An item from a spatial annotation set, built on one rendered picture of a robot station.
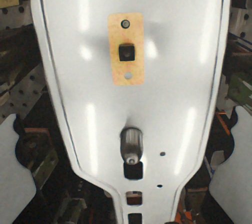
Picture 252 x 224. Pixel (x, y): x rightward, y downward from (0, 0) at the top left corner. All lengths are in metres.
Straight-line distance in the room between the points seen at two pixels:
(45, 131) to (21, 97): 0.33
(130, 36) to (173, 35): 0.05
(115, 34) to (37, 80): 0.44
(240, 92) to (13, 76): 0.28
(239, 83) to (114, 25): 0.17
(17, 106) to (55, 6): 0.53
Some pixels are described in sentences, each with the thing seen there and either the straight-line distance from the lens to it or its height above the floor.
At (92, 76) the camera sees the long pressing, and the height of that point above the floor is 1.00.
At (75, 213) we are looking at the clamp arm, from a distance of 0.45.
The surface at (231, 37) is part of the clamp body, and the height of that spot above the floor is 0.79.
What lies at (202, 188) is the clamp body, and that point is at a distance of 0.55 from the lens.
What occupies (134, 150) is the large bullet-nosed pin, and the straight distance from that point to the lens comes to 0.25.
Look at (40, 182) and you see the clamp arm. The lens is 0.34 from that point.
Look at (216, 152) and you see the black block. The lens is 0.36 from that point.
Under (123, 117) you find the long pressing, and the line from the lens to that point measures 0.27.
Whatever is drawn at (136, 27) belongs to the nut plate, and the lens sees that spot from 0.22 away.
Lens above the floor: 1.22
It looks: 60 degrees down
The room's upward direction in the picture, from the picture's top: 178 degrees counter-clockwise
